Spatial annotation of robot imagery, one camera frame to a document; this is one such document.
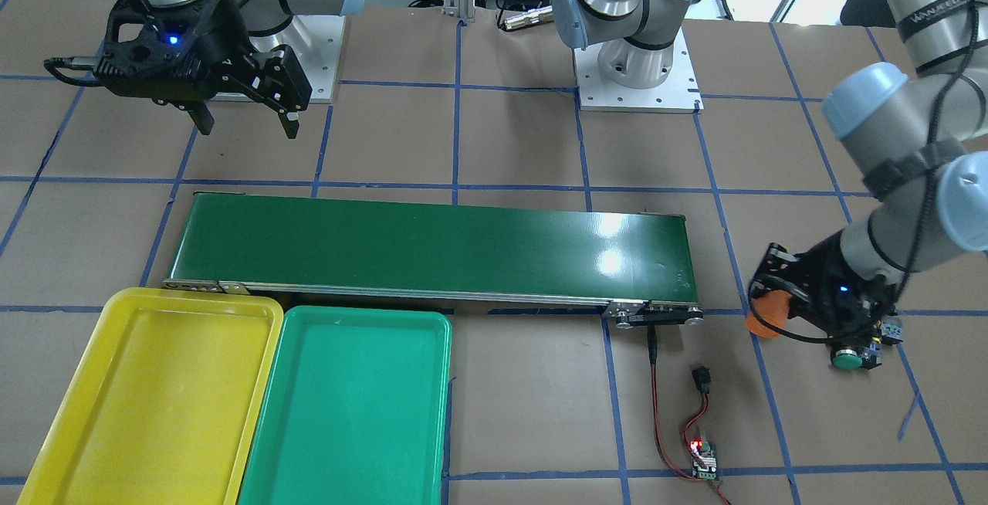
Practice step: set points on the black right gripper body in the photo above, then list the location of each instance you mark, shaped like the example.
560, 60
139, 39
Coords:
221, 35

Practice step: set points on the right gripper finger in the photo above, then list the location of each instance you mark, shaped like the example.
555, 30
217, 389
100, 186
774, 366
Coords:
202, 117
275, 79

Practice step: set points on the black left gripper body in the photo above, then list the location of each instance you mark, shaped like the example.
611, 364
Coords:
824, 264

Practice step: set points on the green push button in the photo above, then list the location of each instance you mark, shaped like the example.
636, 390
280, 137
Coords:
853, 358

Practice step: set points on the plain orange cylinder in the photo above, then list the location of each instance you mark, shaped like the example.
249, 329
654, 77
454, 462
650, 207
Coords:
771, 308

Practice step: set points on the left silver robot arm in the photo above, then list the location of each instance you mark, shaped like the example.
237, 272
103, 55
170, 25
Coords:
904, 132

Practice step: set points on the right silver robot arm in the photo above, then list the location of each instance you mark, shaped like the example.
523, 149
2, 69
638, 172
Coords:
267, 21

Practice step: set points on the green conveyor belt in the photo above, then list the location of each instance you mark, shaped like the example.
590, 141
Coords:
636, 268

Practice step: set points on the small motor controller board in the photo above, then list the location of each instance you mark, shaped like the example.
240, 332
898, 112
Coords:
705, 462

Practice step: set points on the yellow plastic tray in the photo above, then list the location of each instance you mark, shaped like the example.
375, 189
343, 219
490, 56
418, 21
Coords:
164, 403

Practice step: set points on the green plastic tray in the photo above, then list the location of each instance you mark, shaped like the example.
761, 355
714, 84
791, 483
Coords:
354, 411

